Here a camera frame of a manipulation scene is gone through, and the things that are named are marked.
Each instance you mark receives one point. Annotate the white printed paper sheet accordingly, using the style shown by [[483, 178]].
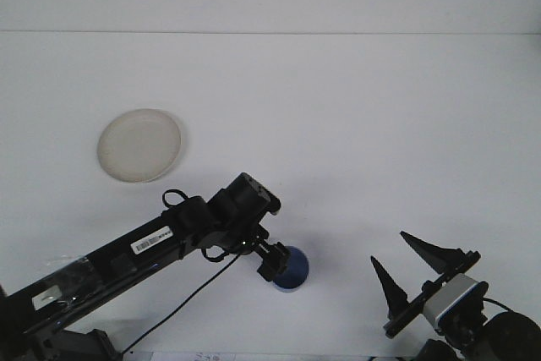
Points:
[[186, 357]]

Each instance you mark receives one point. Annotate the pale round plate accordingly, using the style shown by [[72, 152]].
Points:
[[139, 145]]

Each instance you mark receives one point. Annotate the pale blue cup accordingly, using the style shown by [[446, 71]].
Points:
[[296, 270]]

